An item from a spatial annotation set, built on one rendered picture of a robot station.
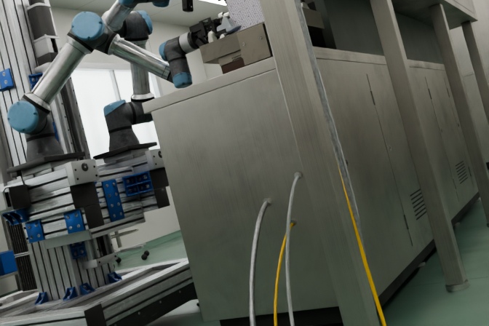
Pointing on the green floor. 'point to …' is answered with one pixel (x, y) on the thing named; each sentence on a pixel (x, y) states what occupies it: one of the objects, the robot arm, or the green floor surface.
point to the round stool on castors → (129, 247)
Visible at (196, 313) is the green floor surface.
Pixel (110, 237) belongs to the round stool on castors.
